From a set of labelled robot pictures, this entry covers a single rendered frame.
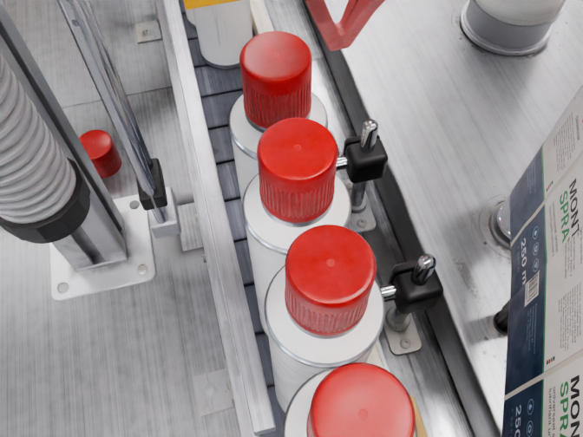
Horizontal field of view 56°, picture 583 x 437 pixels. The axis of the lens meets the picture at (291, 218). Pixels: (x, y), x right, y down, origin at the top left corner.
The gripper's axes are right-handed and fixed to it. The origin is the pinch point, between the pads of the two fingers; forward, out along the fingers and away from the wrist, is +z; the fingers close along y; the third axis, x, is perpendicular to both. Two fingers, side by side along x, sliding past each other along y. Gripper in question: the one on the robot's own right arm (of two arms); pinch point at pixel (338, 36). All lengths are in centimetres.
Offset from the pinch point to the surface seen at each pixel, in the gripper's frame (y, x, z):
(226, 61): 12.6, 6.1, 12.5
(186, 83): 3.9, 10.1, 5.3
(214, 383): -14.6, 13.4, 18.3
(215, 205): -6.9, 10.1, 5.4
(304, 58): -8.0, 4.6, -6.9
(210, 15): 12.9, 6.9, 7.2
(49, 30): 28.7, 23.9, 18.2
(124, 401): -14.0, 20.4, 18.6
